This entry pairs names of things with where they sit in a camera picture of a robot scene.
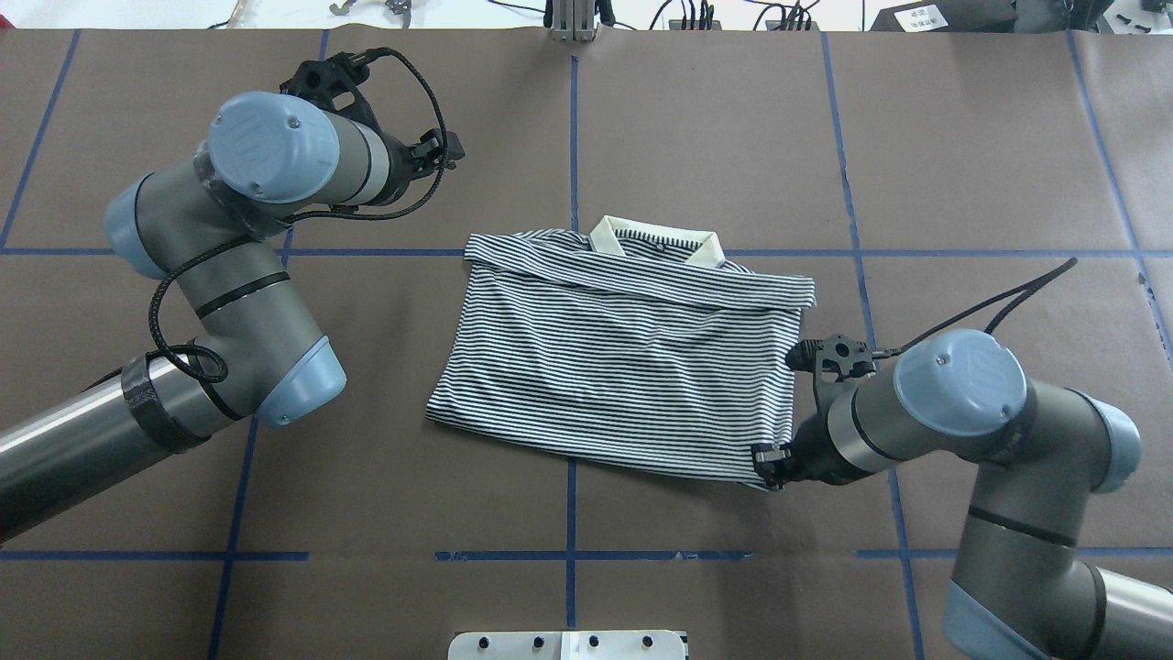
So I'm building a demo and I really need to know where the black box with label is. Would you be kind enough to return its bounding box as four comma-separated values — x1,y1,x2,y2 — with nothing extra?
867,1,1018,33

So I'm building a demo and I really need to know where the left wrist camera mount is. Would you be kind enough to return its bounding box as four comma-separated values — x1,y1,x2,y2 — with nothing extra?
278,52,381,131

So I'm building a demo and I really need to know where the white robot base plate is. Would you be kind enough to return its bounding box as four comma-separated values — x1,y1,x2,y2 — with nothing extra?
447,628,690,659

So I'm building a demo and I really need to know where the right black camera cable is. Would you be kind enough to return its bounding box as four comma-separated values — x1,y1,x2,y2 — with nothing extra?
872,258,1079,358

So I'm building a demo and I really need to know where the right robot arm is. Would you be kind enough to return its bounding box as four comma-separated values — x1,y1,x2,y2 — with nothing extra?
751,329,1172,659

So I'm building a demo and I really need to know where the aluminium frame post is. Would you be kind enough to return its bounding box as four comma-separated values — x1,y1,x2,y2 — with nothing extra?
543,0,598,43

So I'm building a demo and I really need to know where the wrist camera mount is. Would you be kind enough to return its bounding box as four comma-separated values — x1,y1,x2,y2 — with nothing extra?
278,52,381,131
784,334,877,413

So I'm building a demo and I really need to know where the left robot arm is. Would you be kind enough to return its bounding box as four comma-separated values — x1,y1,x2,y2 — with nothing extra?
1,91,465,542

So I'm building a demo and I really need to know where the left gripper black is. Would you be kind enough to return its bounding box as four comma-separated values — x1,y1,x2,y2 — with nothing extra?
406,130,466,181

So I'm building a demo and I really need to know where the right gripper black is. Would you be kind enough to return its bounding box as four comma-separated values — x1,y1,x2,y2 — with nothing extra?
751,443,807,491

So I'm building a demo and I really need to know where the striped polo shirt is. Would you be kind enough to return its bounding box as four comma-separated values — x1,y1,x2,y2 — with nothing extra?
426,215,818,490

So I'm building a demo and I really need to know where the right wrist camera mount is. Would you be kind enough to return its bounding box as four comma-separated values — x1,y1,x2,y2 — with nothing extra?
784,334,877,413

